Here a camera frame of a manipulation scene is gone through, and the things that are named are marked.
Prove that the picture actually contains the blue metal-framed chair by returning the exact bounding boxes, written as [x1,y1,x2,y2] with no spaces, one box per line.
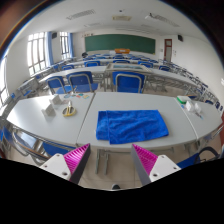
[46,75,73,96]
[65,70,99,94]
[176,146,221,169]
[42,141,76,158]
[111,70,146,94]

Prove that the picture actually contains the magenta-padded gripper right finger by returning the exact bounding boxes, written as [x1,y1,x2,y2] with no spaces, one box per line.
[130,143,182,187]

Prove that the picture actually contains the green and white box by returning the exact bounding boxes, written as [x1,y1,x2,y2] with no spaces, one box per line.
[176,95,193,104]

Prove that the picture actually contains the brown door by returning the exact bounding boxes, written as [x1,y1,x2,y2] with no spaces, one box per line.
[163,38,173,63]

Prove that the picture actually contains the large multi-pane window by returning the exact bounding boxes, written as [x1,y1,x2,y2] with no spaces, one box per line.
[0,56,9,104]
[27,31,47,77]

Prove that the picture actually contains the group of blue chairs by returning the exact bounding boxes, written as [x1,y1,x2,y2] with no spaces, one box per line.
[49,52,224,111]

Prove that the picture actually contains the long white desk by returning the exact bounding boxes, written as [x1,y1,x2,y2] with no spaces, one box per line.
[143,68,206,98]
[38,65,108,91]

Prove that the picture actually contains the blue towel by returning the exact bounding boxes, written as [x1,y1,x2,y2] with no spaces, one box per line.
[95,109,170,146]

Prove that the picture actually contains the group of ceiling lights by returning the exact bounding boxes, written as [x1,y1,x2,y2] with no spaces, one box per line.
[65,9,181,29]

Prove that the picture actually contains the green chalkboard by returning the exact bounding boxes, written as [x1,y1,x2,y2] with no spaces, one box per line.
[84,33,157,55]

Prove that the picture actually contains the yellow-handled scissors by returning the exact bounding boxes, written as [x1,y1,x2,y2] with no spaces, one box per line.
[61,100,78,118]

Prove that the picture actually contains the narrow multi-pane window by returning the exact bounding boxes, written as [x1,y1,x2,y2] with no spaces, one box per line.
[59,31,70,60]

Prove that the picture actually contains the orange lectern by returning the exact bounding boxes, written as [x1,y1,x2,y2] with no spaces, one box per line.
[114,48,131,55]

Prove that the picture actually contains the blue curtain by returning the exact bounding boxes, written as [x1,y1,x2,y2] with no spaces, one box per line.
[45,31,54,66]
[68,32,75,58]

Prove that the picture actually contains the small coloured paper cards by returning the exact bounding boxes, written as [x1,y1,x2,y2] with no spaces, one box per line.
[63,92,91,100]

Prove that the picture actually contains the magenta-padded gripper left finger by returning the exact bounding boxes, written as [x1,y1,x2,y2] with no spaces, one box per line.
[39,143,92,185]

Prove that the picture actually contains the flat framed board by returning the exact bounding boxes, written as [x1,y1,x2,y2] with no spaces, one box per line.
[105,62,151,73]

